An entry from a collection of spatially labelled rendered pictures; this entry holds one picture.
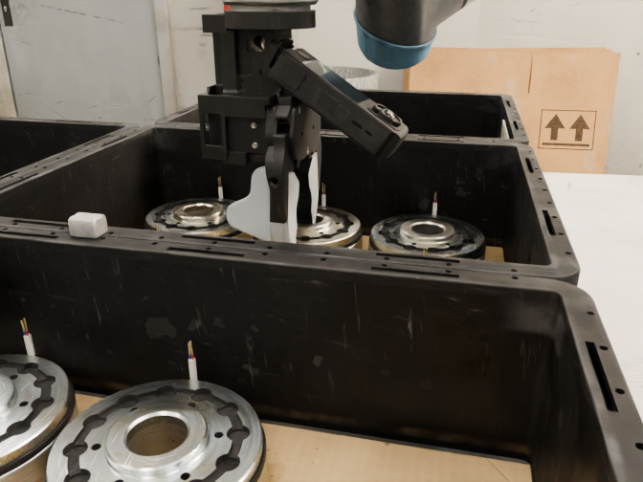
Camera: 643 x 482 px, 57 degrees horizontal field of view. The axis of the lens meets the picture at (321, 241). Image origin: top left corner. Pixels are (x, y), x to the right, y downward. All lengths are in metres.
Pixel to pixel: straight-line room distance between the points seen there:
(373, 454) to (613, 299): 0.56
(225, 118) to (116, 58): 3.25
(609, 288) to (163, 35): 3.04
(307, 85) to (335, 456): 0.27
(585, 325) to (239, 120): 0.31
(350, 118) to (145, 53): 3.22
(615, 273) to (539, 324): 0.61
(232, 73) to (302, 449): 0.30
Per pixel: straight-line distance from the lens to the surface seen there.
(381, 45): 0.57
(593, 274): 0.91
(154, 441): 0.33
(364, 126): 0.46
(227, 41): 0.50
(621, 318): 0.81
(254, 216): 0.50
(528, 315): 0.31
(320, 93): 0.46
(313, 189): 0.54
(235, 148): 0.50
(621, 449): 0.22
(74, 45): 3.84
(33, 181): 0.51
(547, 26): 3.44
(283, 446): 0.35
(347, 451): 0.35
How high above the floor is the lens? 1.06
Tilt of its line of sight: 23 degrees down
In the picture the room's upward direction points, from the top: straight up
